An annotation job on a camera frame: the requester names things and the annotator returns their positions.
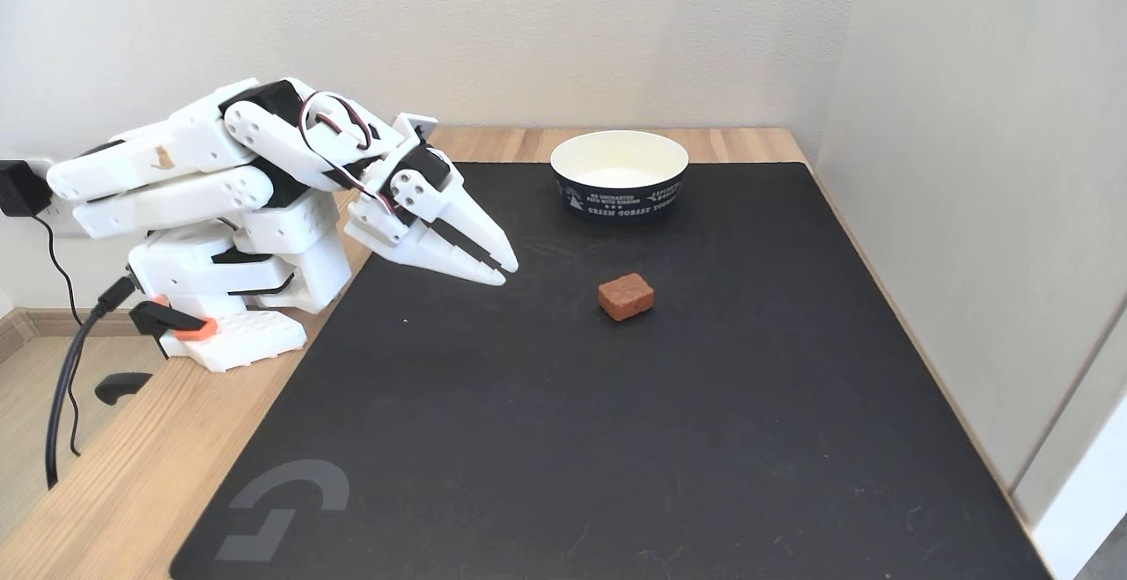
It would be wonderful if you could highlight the black power adapter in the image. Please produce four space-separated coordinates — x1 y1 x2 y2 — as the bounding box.
0 160 53 218

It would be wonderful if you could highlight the brown brick toy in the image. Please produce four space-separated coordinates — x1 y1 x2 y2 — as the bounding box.
598 273 656 323

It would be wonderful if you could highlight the small camera on white mount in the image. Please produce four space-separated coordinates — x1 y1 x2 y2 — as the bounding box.
392 112 439 146

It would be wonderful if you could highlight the black desk mat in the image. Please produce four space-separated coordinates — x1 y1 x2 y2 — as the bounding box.
170 161 1054 580

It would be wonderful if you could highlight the thin black cable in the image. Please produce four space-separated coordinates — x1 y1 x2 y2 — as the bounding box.
29 214 85 458

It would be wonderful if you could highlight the white wall outlet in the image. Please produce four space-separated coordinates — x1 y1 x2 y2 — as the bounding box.
26 158 93 239

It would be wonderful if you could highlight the black and orange clamp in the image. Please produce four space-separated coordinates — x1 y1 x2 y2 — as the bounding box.
94 295 219 406

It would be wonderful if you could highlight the red black white servo cable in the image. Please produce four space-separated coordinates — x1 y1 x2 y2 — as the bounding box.
298 91 399 216

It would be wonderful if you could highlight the navy and white paper bowl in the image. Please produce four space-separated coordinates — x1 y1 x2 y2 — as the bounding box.
549 129 690 223

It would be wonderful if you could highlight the thick black cable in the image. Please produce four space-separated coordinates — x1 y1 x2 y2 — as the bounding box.
45 275 138 489

